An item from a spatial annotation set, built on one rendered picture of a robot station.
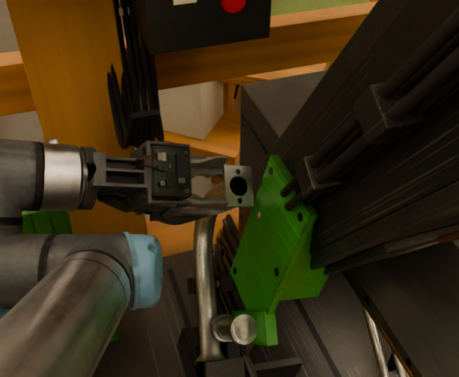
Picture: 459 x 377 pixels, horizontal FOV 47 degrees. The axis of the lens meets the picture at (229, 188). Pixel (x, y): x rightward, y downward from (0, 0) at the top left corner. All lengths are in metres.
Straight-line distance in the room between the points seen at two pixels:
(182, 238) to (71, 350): 0.76
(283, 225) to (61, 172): 0.26
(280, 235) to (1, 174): 0.32
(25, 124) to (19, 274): 2.71
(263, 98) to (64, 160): 0.37
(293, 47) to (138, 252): 0.61
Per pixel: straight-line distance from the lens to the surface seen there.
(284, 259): 0.63
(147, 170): 0.58
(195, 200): 0.66
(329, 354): 0.91
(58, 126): 0.87
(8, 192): 0.57
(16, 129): 3.21
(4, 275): 0.54
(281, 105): 0.81
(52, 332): 0.36
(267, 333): 0.68
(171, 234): 1.10
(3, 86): 0.93
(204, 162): 0.65
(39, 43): 0.80
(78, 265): 0.45
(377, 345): 0.76
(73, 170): 0.57
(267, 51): 1.00
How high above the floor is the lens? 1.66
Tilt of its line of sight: 41 degrees down
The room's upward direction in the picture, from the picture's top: straight up
